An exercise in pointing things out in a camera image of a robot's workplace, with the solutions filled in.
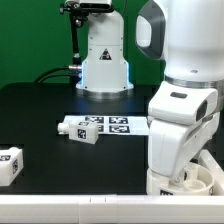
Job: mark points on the white round stool seat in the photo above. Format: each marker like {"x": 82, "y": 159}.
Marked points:
{"x": 195, "y": 180}

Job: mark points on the paper sheet with markers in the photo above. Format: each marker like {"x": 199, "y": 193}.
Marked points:
{"x": 117, "y": 125}

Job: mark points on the white L-shaped fence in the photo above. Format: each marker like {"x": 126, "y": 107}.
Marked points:
{"x": 113, "y": 209}

